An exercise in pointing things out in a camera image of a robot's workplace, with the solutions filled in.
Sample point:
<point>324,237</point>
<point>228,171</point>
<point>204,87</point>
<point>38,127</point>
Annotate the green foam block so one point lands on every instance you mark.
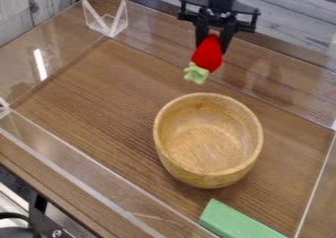
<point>228,223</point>

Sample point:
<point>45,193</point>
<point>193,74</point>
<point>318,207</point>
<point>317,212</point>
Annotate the clear acrylic corner bracket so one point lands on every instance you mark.
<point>108,25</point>

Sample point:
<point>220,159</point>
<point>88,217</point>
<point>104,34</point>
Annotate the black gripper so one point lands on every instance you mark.
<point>197,12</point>

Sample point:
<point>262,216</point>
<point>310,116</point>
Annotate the wooden bowl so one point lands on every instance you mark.
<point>208,139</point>

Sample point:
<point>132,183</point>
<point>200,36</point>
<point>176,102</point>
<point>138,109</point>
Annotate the black table leg bracket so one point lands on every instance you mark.
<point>50,222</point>

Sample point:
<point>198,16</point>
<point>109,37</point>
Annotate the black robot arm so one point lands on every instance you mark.
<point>229,15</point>

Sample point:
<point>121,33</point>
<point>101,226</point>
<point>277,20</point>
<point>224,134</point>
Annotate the red plush strawberry toy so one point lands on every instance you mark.
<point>205,60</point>

